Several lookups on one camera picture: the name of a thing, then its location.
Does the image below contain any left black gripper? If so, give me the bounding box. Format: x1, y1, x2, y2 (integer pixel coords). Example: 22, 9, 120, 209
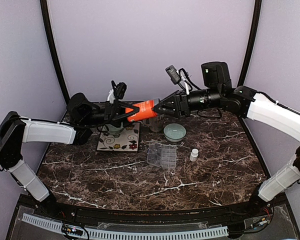
82, 99, 144, 128

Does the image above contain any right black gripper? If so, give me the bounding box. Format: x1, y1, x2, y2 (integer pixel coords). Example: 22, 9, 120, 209
153, 87, 223, 119

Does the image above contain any orange bottle grey cap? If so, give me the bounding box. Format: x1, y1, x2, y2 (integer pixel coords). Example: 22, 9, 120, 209
127, 98, 159, 122

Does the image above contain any clear plastic pill organizer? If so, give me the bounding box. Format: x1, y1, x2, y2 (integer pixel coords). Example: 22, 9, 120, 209
146, 141, 177, 169

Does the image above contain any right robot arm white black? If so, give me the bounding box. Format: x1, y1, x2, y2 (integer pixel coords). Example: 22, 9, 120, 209
153, 61, 300, 217

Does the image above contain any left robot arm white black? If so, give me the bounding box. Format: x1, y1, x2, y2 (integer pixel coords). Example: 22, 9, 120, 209
0, 92, 140, 218

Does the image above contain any cream ceramic mug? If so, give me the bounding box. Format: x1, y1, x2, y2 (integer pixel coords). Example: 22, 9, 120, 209
142, 114, 164, 133

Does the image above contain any celadon bowl on tray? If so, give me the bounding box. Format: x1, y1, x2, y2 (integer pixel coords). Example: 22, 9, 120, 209
104, 122, 124, 136

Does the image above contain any celadon bowl on table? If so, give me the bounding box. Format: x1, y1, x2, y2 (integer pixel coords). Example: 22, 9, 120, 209
163, 123, 187, 143

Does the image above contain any square floral ceramic tray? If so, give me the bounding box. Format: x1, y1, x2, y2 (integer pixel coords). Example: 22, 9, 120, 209
96, 122, 140, 153

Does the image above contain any small white pill bottle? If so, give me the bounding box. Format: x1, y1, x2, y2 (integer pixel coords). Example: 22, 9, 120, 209
189, 148, 199, 162

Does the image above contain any small circuit board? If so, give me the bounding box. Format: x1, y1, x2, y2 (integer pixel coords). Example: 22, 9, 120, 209
61, 225, 83, 236

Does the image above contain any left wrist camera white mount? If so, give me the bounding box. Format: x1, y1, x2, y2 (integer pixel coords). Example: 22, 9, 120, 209
107, 80, 127, 104

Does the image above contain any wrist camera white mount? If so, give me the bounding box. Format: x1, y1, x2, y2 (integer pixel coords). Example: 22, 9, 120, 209
165, 65, 200, 95
107, 80, 127, 104

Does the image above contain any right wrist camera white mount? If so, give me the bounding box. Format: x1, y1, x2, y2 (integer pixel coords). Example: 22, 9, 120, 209
165, 65, 200, 95

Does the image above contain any right black frame post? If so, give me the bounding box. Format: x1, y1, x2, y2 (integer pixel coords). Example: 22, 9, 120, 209
237, 0, 262, 87

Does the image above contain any black frame post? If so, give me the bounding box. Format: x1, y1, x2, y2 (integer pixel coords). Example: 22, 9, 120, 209
39, 0, 70, 105
237, 0, 262, 87

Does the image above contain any black front table rail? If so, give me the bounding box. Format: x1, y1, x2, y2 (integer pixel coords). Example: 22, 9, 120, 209
46, 202, 250, 225

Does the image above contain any white slotted cable duct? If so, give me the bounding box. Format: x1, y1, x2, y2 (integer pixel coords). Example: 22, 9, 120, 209
21, 213, 229, 240

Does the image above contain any left black frame post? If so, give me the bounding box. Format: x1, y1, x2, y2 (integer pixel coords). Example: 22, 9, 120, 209
39, 0, 70, 105

